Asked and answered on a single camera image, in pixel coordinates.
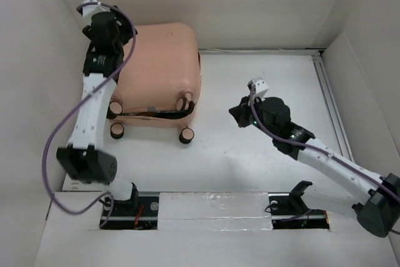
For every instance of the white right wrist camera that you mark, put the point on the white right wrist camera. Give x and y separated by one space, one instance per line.
258 87

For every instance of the pink hard-shell suitcase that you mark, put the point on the pink hard-shell suitcase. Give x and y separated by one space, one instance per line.
160 84

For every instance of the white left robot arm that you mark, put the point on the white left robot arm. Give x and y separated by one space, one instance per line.
84 158

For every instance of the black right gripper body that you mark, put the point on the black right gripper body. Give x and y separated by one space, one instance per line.
244 117

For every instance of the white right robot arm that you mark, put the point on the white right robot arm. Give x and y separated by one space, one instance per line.
374 197

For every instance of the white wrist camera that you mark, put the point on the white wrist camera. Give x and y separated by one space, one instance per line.
87 7
258 87

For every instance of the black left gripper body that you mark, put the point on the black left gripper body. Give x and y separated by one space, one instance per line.
124 32

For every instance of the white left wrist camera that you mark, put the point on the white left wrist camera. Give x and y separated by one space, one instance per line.
87 7

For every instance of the aluminium side rail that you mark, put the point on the aluminium side rail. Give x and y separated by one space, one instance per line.
332 108

